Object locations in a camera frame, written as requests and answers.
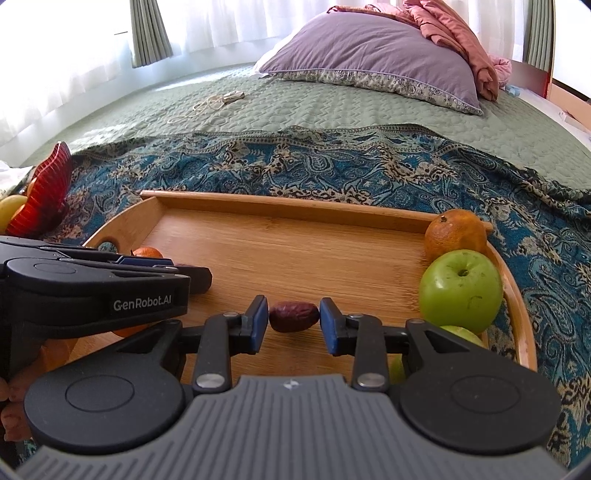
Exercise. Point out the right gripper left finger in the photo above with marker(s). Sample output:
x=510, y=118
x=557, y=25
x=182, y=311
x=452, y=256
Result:
x=222, y=336

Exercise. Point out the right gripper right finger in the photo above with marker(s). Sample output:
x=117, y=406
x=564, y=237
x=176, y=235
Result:
x=381, y=354

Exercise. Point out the dark red date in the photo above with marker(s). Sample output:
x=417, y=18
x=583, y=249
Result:
x=292, y=316
x=200, y=277

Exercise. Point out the large dull orange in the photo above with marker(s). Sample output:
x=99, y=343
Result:
x=452, y=230

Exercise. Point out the person's left hand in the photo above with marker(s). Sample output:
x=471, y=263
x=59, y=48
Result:
x=53, y=353

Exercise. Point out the red ribbed glass bowl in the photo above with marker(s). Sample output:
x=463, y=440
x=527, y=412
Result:
x=46, y=205

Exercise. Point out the yellow fruit in bowl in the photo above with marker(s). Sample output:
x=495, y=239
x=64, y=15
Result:
x=9, y=206

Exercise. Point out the wooden serving tray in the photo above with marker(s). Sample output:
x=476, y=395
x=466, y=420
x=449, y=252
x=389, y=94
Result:
x=367, y=259

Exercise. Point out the front green apple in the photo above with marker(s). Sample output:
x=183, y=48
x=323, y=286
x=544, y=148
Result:
x=461, y=288

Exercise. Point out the white cloth on floor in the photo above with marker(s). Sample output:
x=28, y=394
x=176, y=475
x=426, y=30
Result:
x=12, y=177

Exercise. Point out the green quilted bedspread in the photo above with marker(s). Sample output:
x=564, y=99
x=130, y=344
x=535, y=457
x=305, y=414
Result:
x=235, y=100

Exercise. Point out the white sheer curtain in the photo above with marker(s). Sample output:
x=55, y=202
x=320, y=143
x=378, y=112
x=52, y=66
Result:
x=54, y=51

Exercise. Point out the green curtain left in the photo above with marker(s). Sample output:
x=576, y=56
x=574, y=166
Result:
x=150, y=43

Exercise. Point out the green curtain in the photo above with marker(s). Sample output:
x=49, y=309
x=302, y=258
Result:
x=150, y=43
x=540, y=34

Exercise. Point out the purple pillow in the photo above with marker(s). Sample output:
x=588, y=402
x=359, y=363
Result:
x=375, y=53

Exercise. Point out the pink crumpled blanket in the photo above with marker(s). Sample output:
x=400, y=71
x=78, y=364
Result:
x=442, y=25

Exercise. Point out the green curtain right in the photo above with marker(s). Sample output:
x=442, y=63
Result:
x=540, y=34

